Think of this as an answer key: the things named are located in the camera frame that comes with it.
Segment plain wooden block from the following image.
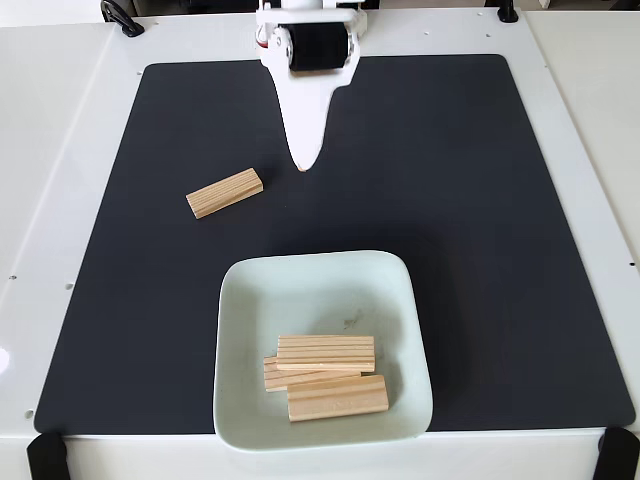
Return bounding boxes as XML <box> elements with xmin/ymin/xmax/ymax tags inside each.
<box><xmin>185</xmin><ymin>167</ymin><xmax>265</xmax><ymax>220</ymax></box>

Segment pale green square plate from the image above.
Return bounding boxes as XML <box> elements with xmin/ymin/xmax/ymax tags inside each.
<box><xmin>212</xmin><ymin>249</ymin><xmax>434</xmax><ymax>454</ymax></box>

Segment striped grain wooden block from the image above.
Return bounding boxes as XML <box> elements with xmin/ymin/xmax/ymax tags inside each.
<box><xmin>276</xmin><ymin>334</ymin><xmax>376</xmax><ymax>373</ymax></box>

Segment four-groove wooden block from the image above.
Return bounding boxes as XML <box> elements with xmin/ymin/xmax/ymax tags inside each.
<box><xmin>263</xmin><ymin>355</ymin><xmax>362</xmax><ymax>394</ymax></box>

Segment single-groove wooden block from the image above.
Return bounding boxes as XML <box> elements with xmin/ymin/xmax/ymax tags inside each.
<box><xmin>286</xmin><ymin>374</ymin><xmax>390</xmax><ymax>424</ymax></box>

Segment large black table clamp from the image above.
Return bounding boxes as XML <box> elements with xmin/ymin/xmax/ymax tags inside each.
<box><xmin>99</xmin><ymin>0</ymin><xmax>146</xmax><ymax>39</ymax></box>

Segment black rubber mat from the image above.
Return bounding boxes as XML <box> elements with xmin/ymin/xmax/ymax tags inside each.
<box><xmin>33</xmin><ymin>53</ymin><xmax>637</xmax><ymax>435</ymax></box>

